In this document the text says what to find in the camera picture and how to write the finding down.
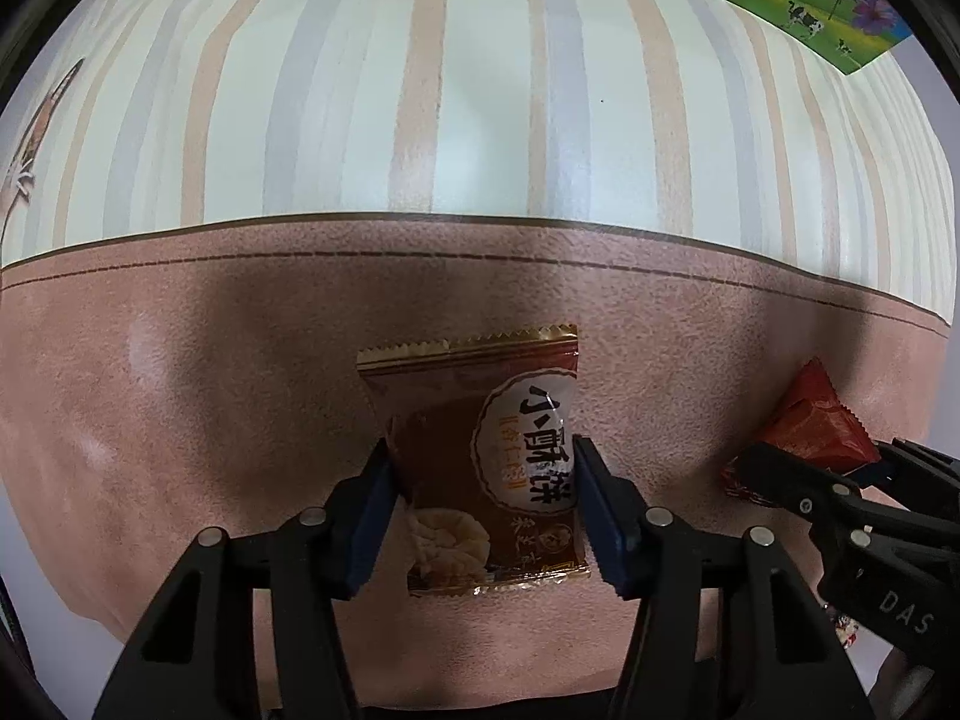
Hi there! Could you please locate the small colourful packet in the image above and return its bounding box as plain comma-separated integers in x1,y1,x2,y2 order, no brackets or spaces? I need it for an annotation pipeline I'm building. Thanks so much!
823,600,863,650

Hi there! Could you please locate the brown pastry packet white oval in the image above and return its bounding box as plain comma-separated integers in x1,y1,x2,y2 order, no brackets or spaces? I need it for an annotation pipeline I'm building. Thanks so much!
355,324,593,599

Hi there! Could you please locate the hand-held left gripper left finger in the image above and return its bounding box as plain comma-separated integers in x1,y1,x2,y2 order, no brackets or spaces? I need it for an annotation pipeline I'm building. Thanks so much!
90,436,400,720

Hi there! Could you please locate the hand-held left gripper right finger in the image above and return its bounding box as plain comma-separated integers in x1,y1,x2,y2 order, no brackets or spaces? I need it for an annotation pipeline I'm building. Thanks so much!
571,433,878,720

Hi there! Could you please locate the striped printed cloth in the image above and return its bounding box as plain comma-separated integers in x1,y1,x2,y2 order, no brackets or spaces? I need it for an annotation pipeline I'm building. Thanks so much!
0,0,960,720

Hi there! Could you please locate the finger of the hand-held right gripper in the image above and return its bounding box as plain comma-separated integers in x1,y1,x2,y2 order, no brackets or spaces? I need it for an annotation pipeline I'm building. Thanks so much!
737,440,865,520
847,437,960,500

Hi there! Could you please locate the red triangular snack packet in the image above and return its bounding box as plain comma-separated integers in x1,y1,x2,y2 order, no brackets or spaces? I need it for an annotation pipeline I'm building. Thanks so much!
720,357,882,500

